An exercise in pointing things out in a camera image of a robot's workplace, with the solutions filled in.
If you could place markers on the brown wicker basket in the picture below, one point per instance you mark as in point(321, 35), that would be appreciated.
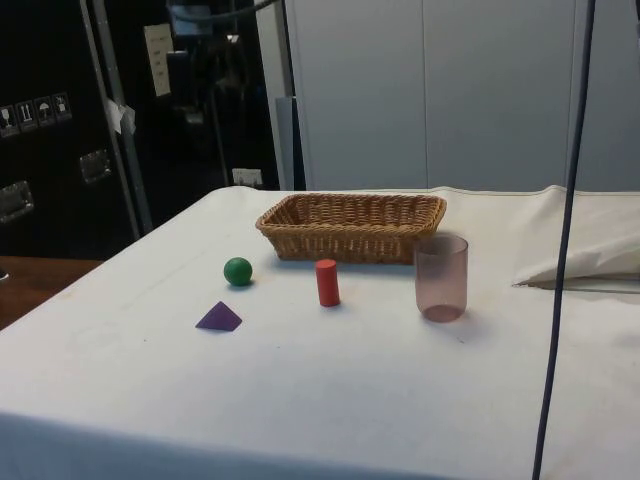
point(350, 225)

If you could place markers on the red cylinder block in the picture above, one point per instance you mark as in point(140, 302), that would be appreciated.
point(327, 283)

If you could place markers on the purple triangular block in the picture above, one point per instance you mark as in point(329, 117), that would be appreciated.
point(219, 319)

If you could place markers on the green ball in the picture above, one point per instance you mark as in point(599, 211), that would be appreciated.
point(237, 271)

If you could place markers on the see-through pink cup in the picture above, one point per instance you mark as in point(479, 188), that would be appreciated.
point(441, 280)

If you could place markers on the pale lockers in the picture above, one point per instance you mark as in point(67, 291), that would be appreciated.
point(450, 95)

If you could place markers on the black cabinet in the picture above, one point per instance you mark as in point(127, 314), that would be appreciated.
point(65, 125)

